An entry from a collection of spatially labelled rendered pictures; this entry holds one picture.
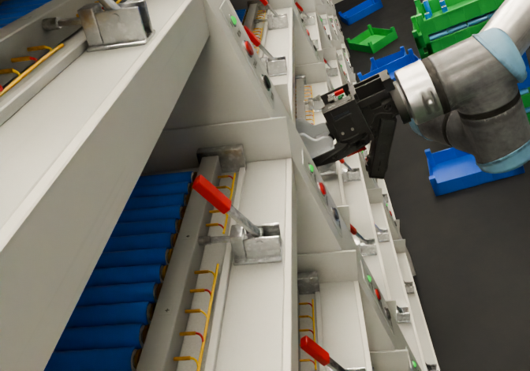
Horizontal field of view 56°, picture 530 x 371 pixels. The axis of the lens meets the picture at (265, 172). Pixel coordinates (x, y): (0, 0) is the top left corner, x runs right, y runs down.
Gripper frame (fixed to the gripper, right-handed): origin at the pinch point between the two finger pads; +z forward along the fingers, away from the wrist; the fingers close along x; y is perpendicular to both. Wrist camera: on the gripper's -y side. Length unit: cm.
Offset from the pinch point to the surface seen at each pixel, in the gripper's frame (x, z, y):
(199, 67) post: 23.9, -2.6, 26.5
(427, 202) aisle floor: -79, -16, -78
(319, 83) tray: -45.2, -4.6, -6.6
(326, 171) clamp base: -2.4, -3.8, -5.8
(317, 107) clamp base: -29.1, -3.6, -5.4
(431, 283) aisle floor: -41, -8, -78
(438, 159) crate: -99, -26, -76
